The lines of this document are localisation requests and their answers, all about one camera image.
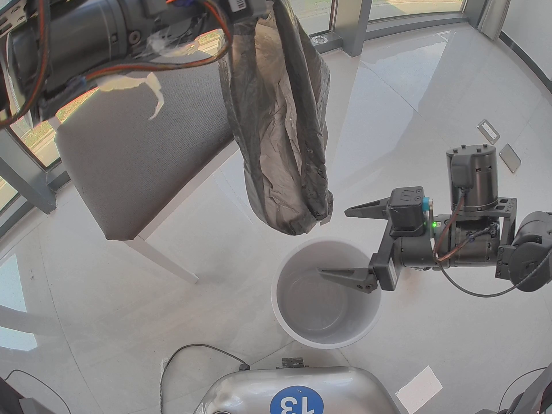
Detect white braided cable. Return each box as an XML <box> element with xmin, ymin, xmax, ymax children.
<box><xmin>157</xmin><ymin>357</ymin><xmax>170</xmax><ymax>414</ymax></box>

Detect black plastic bag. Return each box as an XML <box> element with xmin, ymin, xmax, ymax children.
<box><xmin>218</xmin><ymin>0</ymin><xmax>335</xmax><ymax>236</ymax></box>

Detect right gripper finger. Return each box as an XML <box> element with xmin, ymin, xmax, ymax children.
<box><xmin>344</xmin><ymin>194</ymin><xmax>392</xmax><ymax>220</ymax></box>
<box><xmin>317</xmin><ymin>267</ymin><xmax>379</xmax><ymax>295</ymax></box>

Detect grey chair with white frame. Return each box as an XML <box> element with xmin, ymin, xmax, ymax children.
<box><xmin>51</xmin><ymin>54</ymin><xmax>244</xmax><ymax>284</ymax></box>

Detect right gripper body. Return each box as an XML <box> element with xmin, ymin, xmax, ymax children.
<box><xmin>369</xmin><ymin>216</ymin><xmax>499</xmax><ymax>292</ymax></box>

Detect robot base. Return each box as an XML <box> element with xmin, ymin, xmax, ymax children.
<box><xmin>192</xmin><ymin>357</ymin><xmax>408</xmax><ymax>414</ymax></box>

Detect black cable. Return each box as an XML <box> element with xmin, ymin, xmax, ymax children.
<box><xmin>162</xmin><ymin>344</ymin><xmax>252</xmax><ymax>414</ymax></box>
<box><xmin>439</xmin><ymin>266</ymin><xmax>527</xmax><ymax>297</ymax></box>

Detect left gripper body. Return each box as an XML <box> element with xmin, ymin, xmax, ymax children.
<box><xmin>100</xmin><ymin>0</ymin><xmax>269</xmax><ymax>59</ymax></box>

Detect white trash bin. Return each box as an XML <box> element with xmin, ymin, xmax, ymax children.
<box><xmin>271</xmin><ymin>236</ymin><xmax>382</xmax><ymax>350</ymax></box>

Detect white curtain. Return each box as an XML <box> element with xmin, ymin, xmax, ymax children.
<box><xmin>478</xmin><ymin>0</ymin><xmax>516</xmax><ymax>41</ymax></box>

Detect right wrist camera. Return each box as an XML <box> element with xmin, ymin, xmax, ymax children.
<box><xmin>385</xmin><ymin>186</ymin><xmax>432</xmax><ymax>238</ymax></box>

